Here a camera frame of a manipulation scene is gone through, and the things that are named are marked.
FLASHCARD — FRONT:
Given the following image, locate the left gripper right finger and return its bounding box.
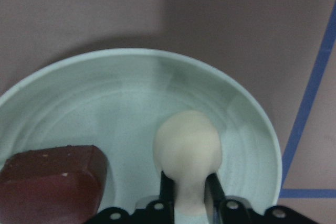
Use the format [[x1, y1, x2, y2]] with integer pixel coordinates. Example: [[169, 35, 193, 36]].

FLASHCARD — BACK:
[[204, 173, 225, 224]]

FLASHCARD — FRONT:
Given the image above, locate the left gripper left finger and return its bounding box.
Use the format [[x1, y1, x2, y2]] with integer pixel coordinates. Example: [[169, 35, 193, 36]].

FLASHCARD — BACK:
[[159, 171, 175, 224]]

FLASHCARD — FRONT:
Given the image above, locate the white steamed bun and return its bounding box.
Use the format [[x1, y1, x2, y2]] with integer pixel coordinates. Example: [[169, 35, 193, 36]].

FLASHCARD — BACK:
[[153, 110, 222, 216]]

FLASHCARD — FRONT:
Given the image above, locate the dark red bun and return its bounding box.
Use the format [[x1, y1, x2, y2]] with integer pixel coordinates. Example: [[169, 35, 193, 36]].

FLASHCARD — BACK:
[[1, 145, 108, 223]]

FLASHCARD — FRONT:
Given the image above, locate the light green plate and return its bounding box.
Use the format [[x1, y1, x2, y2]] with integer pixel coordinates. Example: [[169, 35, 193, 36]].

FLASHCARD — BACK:
[[1, 49, 282, 223]]

